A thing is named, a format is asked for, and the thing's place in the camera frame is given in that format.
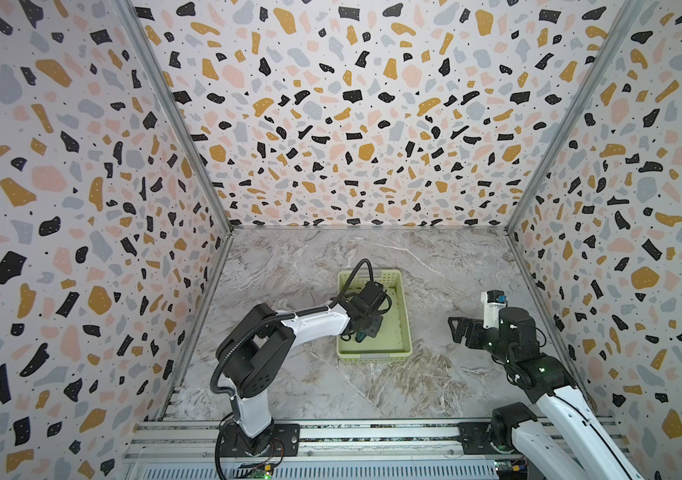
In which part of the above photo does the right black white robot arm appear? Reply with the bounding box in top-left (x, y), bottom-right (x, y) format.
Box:
top-left (448, 307), bottom-right (642, 479)

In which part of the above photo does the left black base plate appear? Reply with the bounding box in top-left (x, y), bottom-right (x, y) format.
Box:
top-left (216, 422), bottom-right (301, 458)

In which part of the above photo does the black corrugated cable hose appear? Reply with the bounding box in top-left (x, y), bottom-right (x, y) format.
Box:
top-left (209, 258), bottom-right (375, 480)

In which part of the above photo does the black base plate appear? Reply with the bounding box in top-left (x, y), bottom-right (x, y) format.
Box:
top-left (458, 421), bottom-right (516, 455)
top-left (216, 422), bottom-right (301, 458)

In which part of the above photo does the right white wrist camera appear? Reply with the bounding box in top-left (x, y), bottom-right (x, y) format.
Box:
top-left (481, 289), bottom-right (508, 329)

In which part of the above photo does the aluminium mounting rail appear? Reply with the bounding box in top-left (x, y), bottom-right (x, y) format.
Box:
top-left (121, 419), bottom-right (636, 480)

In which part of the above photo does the light green plastic bin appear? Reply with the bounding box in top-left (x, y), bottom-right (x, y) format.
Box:
top-left (336, 268), bottom-right (413, 363)

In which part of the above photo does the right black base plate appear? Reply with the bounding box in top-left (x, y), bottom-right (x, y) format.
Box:
top-left (458, 421), bottom-right (516, 455)

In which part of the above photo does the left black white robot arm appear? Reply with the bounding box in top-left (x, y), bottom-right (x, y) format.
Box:
top-left (210, 281), bottom-right (394, 441)

